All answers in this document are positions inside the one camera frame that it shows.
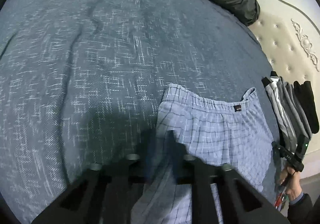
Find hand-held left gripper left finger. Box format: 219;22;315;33
32;136;153;224

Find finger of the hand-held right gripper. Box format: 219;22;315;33
272;141;288;162

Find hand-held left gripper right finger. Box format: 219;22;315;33
170;130;290;224

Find light blue plaid shorts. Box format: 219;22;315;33
131;84;274;224

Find person's right forearm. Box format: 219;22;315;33
287;190;316;224

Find stack of folded clothes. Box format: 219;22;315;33
271;76;313;154

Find person's right hand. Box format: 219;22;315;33
277;166;303;201

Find colourful bag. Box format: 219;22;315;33
274;185;289;212

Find cream tufted headboard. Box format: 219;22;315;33
247;0;320;179

